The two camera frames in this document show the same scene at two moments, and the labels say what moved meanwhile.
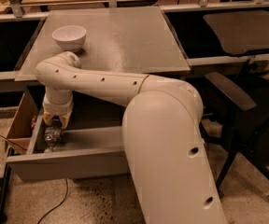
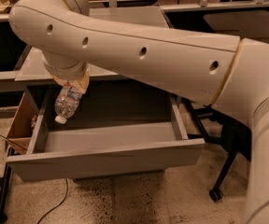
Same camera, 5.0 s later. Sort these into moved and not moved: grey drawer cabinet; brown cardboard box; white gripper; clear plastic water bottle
Moved: white gripper; clear plastic water bottle
Not moved: brown cardboard box; grey drawer cabinet
